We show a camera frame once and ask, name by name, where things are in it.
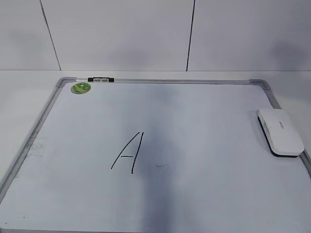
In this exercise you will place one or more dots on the white whiteboard eraser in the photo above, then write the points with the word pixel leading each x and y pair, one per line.
pixel 282 137

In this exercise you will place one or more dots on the white aluminium-framed whiteboard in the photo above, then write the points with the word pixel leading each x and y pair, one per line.
pixel 155 156

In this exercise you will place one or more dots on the black whiteboard hanger clip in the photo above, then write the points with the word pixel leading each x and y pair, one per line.
pixel 101 79

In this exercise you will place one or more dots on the round green sticker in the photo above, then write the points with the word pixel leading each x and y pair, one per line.
pixel 80 88

